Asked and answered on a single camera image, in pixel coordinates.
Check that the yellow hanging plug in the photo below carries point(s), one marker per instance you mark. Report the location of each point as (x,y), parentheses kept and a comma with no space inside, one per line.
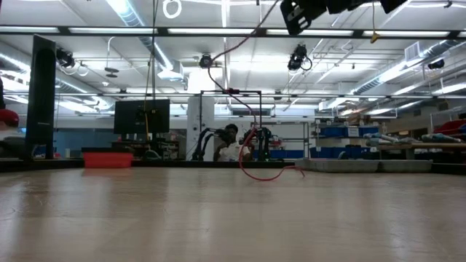
(375,37)

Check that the white ceiling vent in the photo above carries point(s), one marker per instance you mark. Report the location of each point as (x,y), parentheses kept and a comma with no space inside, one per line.
(413,51)

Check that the blue storage bins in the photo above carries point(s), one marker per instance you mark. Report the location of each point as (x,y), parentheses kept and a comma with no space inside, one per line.
(335,131)

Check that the black ceiling device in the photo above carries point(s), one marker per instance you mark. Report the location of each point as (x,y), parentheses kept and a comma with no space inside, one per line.
(436,64)

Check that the grey wrapped bundle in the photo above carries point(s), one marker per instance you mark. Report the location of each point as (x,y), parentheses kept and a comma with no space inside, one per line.
(440,138)
(386,138)

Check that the person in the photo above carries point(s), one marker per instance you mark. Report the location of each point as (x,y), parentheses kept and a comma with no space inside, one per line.
(7,118)
(231,151)

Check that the grey plastic tool case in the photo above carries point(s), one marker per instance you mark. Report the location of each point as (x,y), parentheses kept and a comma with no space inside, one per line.
(364,166)

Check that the red shelf bin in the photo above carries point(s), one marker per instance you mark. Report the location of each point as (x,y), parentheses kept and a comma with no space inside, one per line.
(451,128)

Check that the wooden workbench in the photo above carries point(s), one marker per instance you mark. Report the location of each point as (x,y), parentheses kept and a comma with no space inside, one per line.
(437,145)

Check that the black overhead light bar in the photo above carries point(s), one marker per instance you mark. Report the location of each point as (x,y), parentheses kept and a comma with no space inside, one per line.
(109,31)

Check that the black monitor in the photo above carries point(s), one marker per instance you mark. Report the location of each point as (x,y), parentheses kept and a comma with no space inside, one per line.
(131,116)

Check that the red plastic bin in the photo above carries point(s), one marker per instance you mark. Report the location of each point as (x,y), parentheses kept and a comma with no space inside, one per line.
(107,161)

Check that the grey chair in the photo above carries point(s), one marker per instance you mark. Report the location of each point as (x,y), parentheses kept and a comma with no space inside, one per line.
(11,147)

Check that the black ceiling camera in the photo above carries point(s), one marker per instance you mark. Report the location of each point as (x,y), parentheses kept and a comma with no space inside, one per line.
(296,58)
(206,61)
(65,58)

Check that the black gantry frame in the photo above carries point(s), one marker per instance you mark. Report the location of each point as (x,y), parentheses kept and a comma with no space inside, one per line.
(230,91)

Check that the black aluminium table frame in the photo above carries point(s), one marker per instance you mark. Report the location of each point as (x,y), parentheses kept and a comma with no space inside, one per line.
(174,163)

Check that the black upright post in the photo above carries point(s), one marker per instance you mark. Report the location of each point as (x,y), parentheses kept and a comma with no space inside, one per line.
(40,109)

